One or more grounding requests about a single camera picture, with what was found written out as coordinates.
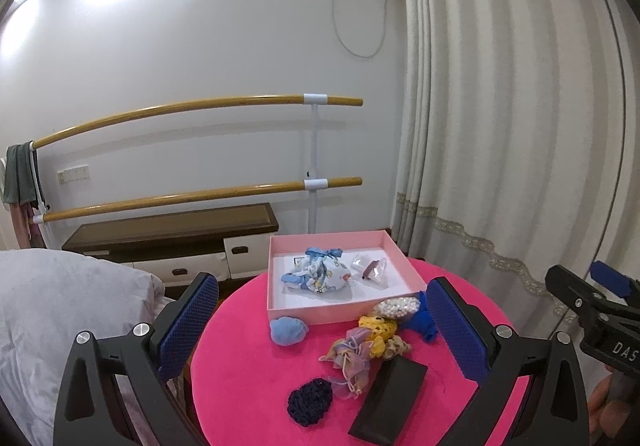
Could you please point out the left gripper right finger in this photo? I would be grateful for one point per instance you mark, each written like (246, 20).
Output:
(553, 410)

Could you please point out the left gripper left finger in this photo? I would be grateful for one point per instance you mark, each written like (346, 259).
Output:
(90, 408)

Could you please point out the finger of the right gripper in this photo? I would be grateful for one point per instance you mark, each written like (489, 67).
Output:
(621, 285)
(579, 296)

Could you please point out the royal blue knitted item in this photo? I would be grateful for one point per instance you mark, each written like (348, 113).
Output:
(421, 322)

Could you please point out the black leather case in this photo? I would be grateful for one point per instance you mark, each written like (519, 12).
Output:
(389, 402)

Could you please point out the bag of white beads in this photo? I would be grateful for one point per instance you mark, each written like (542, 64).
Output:
(402, 308)

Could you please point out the yellow crochet item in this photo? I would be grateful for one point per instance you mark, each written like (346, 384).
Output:
(381, 336)

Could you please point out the navy crochet item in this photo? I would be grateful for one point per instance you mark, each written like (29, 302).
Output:
(308, 404)

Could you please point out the blue cartoon print cloth pouch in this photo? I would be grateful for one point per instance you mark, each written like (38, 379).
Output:
(318, 271)

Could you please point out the person's right hand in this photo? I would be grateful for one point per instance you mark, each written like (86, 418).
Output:
(613, 410)

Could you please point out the cream curtain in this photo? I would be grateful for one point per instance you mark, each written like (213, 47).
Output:
(520, 145)

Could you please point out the clear plastic bag with stick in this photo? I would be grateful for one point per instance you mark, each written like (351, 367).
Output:
(370, 271)

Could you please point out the light blue knitted ball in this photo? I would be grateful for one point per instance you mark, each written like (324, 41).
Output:
(286, 331)

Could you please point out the low brown white cabinet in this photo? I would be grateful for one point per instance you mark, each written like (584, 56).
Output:
(230, 243)

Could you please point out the grey cloth on barre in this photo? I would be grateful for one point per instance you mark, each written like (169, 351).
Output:
(19, 187)

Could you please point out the pink cardboard box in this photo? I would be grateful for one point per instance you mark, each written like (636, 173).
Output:
(355, 299)

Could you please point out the lower wooden ballet barre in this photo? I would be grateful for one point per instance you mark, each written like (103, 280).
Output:
(308, 185)

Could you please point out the white wall socket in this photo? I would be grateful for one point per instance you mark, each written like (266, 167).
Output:
(73, 174)

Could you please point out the white barre stand post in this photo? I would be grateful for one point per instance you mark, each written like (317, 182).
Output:
(315, 100)

